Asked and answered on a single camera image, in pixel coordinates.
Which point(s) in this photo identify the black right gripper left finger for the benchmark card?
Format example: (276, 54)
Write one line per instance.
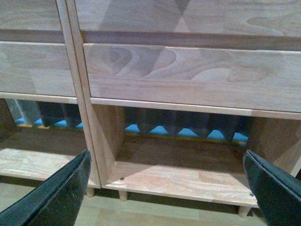
(55, 202)

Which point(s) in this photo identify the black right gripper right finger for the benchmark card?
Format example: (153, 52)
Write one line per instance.
(278, 193)

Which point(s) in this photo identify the left wooden shelf cabinet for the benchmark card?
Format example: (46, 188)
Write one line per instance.
(41, 133)

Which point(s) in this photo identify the wooden shelf cabinet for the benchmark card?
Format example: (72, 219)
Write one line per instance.
(188, 169)
(41, 133)

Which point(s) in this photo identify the right wooden shelf cabinet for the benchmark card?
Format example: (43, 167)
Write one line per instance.
(188, 169)

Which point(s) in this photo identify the right cabinet lower drawer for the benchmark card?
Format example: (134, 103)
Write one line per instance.
(249, 79)

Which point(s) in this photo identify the cabinet drawer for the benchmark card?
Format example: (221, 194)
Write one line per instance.
(249, 79)
(235, 17)
(35, 68)
(38, 15)

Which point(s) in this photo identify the left cabinet lower drawer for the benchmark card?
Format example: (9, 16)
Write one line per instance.
(35, 68)

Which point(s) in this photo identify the right cabinet upper drawer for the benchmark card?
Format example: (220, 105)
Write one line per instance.
(235, 17)

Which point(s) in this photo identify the left cabinet upper drawer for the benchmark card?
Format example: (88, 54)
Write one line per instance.
(38, 15)

